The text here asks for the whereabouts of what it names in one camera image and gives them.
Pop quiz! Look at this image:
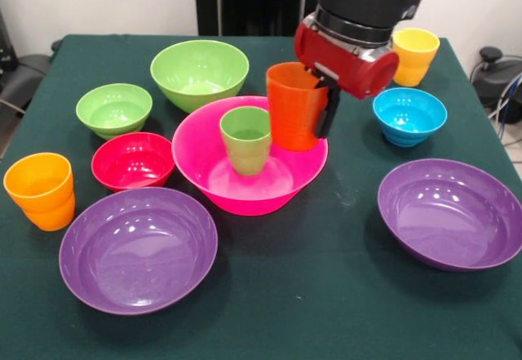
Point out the red cup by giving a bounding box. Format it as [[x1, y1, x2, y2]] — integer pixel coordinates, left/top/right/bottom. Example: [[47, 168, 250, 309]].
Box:
[[265, 61, 330, 153]]

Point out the large pink bowl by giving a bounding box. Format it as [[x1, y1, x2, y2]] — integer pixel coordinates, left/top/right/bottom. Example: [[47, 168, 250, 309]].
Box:
[[170, 95, 330, 217]]

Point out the small red bowl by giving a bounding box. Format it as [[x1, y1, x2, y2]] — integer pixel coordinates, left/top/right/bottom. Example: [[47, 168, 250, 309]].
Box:
[[91, 131, 177, 193]]

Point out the yellow cup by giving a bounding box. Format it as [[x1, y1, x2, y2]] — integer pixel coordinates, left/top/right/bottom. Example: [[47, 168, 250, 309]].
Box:
[[391, 27, 441, 88]]

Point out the orange cup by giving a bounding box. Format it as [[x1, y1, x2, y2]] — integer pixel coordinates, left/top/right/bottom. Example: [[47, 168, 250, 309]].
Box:
[[2, 152, 77, 233]]

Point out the dark green tablecloth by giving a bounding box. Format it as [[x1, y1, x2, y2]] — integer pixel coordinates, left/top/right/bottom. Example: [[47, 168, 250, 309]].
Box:
[[0, 33, 522, 360]]

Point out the blue and white cable bundle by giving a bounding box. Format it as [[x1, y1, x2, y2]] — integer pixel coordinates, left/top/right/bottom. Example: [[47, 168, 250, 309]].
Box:
[[487, 72, 522, 127]]

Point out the black floor stand base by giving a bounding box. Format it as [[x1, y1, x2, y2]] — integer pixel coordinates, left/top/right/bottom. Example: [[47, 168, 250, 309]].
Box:
[[469, 46, 522, 106], [0, 52, 53, 110]]

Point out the blue bowl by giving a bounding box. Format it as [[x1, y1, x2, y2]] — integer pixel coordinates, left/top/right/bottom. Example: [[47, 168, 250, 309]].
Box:
[[371, 87, 449, 148]]

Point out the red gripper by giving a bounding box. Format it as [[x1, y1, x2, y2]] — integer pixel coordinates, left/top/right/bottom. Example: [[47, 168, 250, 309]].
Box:
[[293, 21, 401, 140]]

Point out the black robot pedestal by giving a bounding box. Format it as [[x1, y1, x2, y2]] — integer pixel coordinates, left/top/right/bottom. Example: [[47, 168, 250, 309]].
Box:
[[186, 0, 327, 38]]

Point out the small green bowl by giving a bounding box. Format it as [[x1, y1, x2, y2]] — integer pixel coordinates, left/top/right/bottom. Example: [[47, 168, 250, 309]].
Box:
[[75, 82, 154, 141]]

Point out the green cup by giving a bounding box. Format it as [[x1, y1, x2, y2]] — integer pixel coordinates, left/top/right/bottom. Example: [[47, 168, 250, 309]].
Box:
[[219, 105, 273, 177]]

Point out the large green bowl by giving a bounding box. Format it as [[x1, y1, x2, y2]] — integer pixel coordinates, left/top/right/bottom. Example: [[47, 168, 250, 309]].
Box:
[[149, 39, 250, 114]]

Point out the purple bowl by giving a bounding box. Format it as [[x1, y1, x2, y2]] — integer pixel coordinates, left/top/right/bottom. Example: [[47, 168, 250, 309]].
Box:
[[58, 186, 219, 317], [377, 158, 522, 273]]

